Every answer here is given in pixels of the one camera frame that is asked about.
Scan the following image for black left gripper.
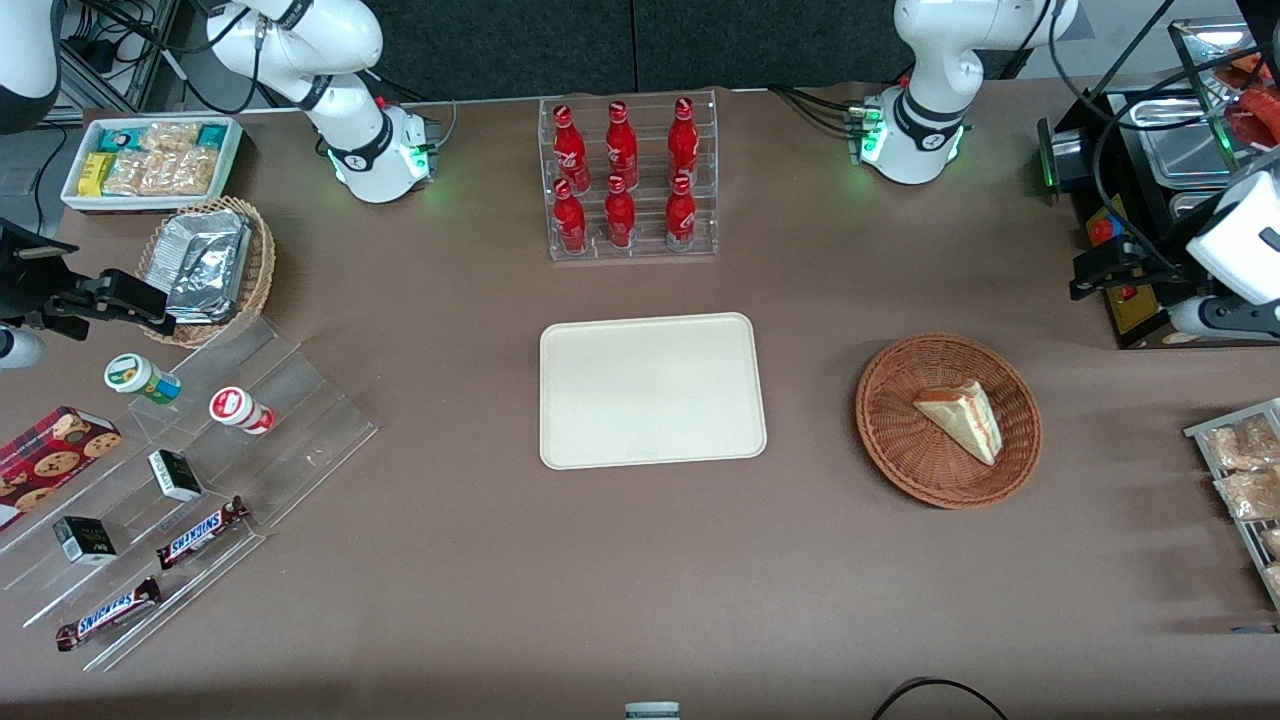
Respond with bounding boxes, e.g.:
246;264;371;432
1069;238;1186;302

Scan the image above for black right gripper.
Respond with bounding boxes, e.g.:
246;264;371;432
0;220;177;338

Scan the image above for triangular sandwich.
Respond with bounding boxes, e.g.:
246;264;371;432
912;380;1002;467

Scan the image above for oval light wicker basket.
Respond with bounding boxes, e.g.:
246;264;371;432
135;196;277;349

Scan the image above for round brown wicker basket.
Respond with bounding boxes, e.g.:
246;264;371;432
855;333;1044;511

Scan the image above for tray of wrapped pastries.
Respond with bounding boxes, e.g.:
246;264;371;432
1183;397;1280;613

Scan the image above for cream plastic tray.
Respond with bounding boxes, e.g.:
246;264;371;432
539;312;768;471

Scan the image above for black glass food warmer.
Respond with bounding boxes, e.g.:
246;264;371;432
1037;18;1280;351

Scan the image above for green lid yogurt cup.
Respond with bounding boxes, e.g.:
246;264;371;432
104;353;183;405

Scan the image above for silver foil packs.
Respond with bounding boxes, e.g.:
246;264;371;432
163;210;253;324

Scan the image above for stainless steel pan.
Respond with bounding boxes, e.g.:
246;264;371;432
1130;95;1280;189
1168;190;1219;229

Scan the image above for clear bag of crackers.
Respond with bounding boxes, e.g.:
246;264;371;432
178;148;219;196
140;150;186;196
103;152;146;196
140;122;201;153

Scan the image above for red lid yogurt cup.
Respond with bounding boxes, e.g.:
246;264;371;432
209;386;276;436

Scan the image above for small black white box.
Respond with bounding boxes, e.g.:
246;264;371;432
52;516;119;566
147;449;204;503

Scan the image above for white rectangular snack bin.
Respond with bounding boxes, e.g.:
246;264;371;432
60;116;245;215

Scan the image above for red plaid cookie box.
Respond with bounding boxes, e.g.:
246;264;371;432
0;405;123;531

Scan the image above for clear acrylic stepped display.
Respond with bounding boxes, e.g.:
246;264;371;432
0;318;379;673

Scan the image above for Snickers bar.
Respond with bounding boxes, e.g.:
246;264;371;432
55;577;163;653
155;496;251;571

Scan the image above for red sausages in warmer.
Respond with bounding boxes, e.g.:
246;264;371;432
1225;50;1280;151

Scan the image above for red cola bottle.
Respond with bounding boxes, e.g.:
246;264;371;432
553;104;591;193
668;96;700;186
606;100;639;189
604;175;637;249
553;178;589;255
665;173;698;251

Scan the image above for clear acrylic bottle rack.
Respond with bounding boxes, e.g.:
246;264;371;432
538;88;719;263

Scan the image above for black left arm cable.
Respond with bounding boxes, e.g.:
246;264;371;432
1045;0;1280;291

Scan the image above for aluminium frame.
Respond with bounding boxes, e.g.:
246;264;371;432
60;0;186;113

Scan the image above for black looped cable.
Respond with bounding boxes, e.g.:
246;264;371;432
870;678;1011;720

